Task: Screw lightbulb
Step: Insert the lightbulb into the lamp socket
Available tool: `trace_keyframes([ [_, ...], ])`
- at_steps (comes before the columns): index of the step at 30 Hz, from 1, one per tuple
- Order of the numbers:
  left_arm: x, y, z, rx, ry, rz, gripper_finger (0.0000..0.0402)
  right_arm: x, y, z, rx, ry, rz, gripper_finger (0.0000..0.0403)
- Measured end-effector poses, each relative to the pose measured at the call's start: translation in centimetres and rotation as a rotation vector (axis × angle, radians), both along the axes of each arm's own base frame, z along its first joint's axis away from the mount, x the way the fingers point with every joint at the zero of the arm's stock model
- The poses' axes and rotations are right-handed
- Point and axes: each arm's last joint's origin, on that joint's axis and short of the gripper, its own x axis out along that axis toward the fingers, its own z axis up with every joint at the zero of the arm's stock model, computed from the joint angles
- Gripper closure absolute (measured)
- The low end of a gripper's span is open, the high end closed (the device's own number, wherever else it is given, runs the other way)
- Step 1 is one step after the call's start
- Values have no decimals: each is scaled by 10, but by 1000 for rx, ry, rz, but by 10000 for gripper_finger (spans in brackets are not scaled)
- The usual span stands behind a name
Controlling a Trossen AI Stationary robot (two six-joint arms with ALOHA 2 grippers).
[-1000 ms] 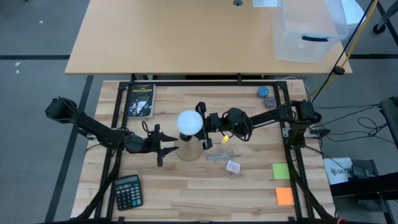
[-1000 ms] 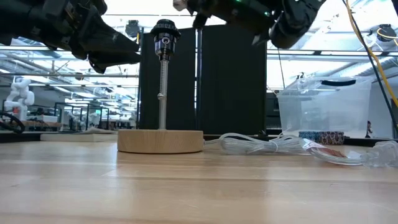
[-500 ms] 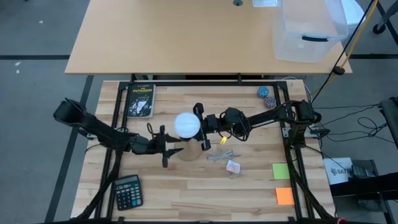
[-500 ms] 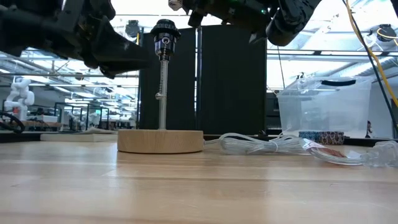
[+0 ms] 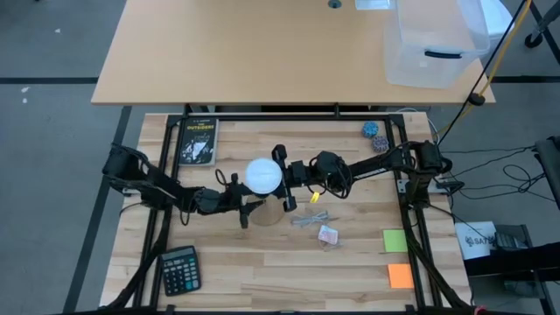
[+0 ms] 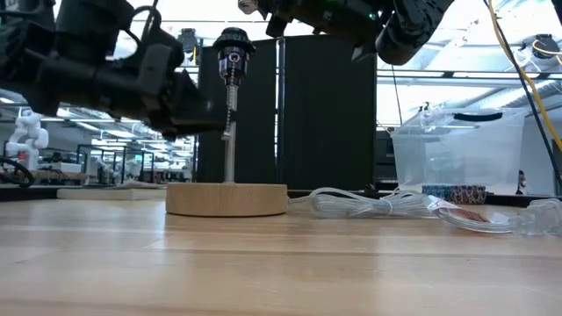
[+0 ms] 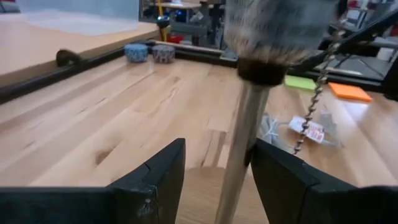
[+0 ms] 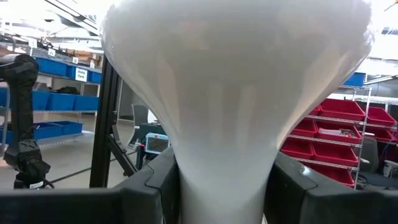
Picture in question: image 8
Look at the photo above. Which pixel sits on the red storage bin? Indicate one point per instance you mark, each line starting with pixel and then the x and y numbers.
pixel 382 136
pixel 304 129
pixel 342 112
pixel 329 137
pixel 297 151
pixel 314 111
pixel 381 118
pixel 334 155
pixel 337 175

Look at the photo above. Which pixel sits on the dark office chair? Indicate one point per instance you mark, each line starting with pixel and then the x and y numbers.
pixel 370 152

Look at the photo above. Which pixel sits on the cardboard box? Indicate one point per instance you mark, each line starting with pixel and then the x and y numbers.
pixel 88 58

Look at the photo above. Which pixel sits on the small light-blue screen device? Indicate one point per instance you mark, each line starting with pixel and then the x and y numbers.
pixel 157 143

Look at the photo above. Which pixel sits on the black aluminium table frame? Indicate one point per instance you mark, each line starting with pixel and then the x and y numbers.
pixel 104 124

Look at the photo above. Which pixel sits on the blue storage bin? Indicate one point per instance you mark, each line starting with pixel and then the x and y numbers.
pixel 71 72
pixel 51 67
pixel 94 77
pixel 7 137
pixel 70 127
pixel 40 101
pixel 3 98
pixel 354 80
pixel 46 132
pixel 86 103
pixel 60 102

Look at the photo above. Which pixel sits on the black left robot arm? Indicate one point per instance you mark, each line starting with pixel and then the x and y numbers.
pixel 21 93

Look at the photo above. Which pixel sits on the grey metal shelving unit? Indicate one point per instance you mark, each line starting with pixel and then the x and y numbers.
pixel 62 112

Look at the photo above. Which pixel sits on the white label sign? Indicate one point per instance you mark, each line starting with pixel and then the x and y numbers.
pixel 81 75

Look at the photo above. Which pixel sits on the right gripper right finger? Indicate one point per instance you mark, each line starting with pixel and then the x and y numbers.
pixel 311 205

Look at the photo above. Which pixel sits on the grey chair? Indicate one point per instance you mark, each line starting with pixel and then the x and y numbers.
pixel 140 115

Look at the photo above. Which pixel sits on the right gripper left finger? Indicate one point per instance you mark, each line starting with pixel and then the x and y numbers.
pixel 140 202

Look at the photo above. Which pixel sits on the white flood lightbulb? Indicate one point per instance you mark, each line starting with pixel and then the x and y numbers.
pixel 236 93

